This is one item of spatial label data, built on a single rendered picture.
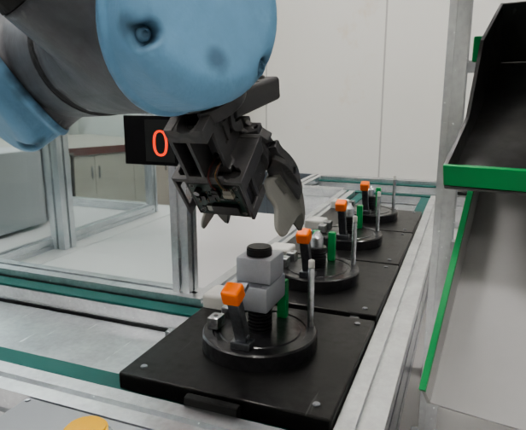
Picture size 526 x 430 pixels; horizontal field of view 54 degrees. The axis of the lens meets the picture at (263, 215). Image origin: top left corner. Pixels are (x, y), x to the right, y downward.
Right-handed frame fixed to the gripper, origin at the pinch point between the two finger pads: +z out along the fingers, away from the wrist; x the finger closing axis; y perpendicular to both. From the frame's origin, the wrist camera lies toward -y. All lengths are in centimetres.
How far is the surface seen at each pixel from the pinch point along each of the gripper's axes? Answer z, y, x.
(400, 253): 40.3, -24.1, 11.3
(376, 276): 30.8, -12.4, 9.3
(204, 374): 6.4, 17.6, -3.1
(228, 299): -0.3, 11.7, -0.2
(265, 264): 2.1, 5.3, 1.4
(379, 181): 106, -101, -8
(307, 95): 223, -299, -106
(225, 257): 60, -30, -34
